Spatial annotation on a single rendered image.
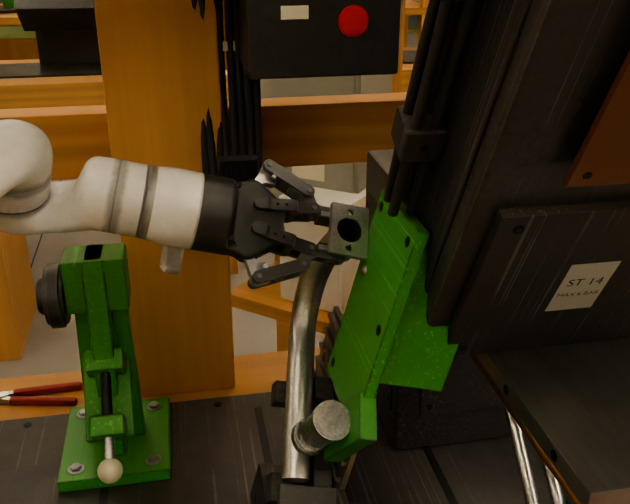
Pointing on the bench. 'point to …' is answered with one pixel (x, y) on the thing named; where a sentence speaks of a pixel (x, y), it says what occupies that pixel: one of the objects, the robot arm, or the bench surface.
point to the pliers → (33, 396)
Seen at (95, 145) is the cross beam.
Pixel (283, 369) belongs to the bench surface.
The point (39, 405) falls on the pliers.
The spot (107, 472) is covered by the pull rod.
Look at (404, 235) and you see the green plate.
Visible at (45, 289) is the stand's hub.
